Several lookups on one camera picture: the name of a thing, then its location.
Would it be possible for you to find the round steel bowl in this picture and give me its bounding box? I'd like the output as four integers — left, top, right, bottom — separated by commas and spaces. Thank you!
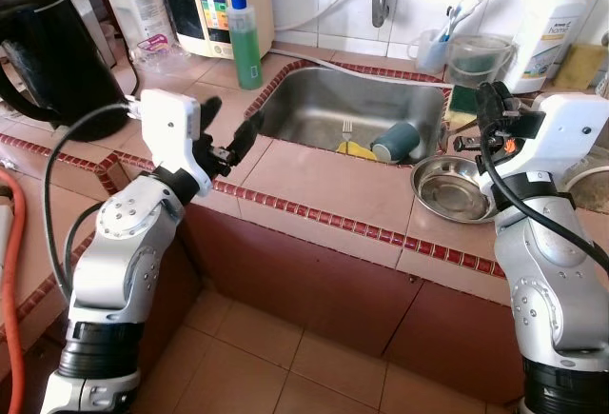
411, 154, 501, 225

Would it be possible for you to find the blue mug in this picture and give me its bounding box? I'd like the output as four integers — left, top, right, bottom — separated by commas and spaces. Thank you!
369, 122, 422, 165

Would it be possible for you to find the steel fork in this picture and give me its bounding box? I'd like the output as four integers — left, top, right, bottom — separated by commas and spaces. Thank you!
340, 119, 355, 153

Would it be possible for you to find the yellow plastic bowl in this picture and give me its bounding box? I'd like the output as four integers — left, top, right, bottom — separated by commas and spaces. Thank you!
335, 141, 380, 161

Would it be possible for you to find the green scouring sponge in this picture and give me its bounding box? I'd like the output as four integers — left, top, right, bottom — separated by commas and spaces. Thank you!
447, 86, 481, 115

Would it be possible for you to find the clear plastic pail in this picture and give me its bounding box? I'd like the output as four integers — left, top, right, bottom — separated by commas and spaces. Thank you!
447, 35, 515, 89

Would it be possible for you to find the green dish soap bottle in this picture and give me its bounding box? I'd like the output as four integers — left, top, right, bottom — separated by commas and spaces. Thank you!
226, 0, 265, 91

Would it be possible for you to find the white detergent bottle yellow cap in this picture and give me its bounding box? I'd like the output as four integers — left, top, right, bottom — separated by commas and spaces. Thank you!
504, 0, 583, 93

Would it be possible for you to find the white toothbrush cup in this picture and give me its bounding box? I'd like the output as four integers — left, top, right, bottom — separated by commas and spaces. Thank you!
409, 29, 450, 74

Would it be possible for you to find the steel sink basin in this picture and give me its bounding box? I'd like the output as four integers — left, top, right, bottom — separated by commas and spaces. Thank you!
246, 60, 448, 166

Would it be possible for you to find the yellow sponge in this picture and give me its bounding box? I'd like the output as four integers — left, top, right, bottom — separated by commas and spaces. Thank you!
552, 43, 608, 91

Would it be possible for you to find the blue white toothbrush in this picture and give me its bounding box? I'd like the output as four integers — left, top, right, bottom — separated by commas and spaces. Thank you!
440, 0, 484, 44

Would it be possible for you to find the steel strainer bowl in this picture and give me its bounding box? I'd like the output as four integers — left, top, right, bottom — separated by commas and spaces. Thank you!
571, 167, 609, 213

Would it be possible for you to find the beige water purifier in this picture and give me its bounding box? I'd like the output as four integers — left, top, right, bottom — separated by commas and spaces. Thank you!
157, 0, 275, 60

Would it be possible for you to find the clear plastic water jug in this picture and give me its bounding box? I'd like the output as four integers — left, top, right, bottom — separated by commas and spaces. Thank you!
100, 0, 182, 58

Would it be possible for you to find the brown cabinet door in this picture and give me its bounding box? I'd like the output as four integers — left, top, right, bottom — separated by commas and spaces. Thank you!
167, 203, 424, 358
385, 276, 529, 405

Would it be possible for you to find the black electric kettle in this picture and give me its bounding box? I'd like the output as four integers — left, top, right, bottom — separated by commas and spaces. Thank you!
0, 0, 129, 144

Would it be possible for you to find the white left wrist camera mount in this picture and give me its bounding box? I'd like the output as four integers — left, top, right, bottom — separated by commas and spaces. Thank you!
138, 89, 203, 198

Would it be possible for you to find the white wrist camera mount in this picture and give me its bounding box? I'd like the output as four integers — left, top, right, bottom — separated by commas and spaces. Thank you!
476, 92, 609, 201
138, 89, 203, 198

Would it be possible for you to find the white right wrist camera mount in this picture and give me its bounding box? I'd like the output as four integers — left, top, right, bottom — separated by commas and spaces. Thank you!
476, 92, 609, 201

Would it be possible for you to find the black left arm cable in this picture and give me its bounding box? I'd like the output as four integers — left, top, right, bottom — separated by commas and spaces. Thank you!
43, 100, 144, 301

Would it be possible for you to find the thin white hose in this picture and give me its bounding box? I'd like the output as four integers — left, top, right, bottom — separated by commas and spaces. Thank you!
271, 48, 453, 87

